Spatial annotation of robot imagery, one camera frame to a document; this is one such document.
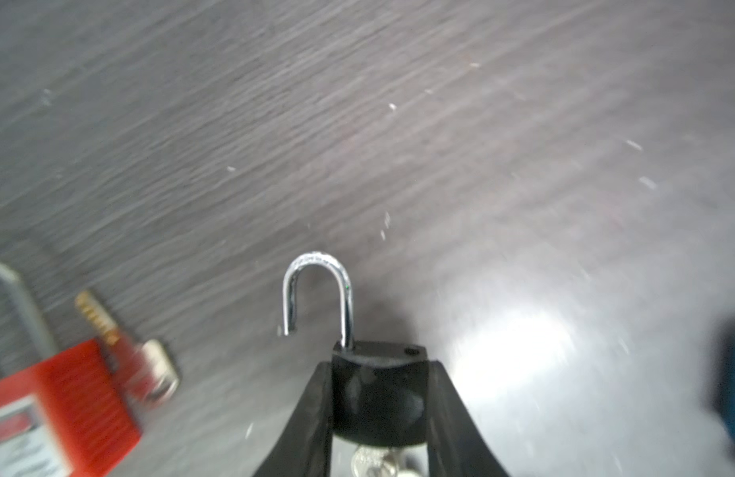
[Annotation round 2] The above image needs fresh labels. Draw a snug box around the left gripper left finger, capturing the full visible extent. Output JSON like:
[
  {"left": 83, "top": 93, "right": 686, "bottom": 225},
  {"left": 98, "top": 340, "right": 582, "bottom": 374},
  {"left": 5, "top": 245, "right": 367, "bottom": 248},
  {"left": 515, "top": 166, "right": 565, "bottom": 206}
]
[{"left": 253, "top": 362, "right": 334, "bottom": 477}]

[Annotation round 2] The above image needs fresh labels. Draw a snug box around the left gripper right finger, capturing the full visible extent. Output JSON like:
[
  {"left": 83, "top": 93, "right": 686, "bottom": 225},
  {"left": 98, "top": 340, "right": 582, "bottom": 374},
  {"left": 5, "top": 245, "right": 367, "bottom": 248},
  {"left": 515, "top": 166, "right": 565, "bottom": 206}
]
[{"left": 426, "top": 361, "right": 509, "bottom": 477}]

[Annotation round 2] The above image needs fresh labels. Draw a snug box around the small black padlock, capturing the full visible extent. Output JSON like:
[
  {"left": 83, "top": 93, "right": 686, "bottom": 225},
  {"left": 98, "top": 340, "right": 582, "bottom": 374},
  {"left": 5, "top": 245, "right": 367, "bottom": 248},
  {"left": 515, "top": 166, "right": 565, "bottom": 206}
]
[{"left": 282, "top": 252, "right": 428, "bottom": 476}]

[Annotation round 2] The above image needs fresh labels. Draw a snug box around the red padlock key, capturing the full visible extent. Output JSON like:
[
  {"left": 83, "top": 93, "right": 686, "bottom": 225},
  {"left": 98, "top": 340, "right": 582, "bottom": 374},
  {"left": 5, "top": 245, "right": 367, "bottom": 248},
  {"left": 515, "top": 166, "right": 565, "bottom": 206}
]
[{"left": 75, "top": 289, "right": 181, "bottom": 407}]

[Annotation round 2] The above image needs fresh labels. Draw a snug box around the red padlock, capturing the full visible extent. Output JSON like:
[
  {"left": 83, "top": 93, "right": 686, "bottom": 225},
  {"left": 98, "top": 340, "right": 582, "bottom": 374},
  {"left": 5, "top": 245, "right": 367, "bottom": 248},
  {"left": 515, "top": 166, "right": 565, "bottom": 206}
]
[{"left": 0, "top": 262, "right": 141, "bottom": 476}]

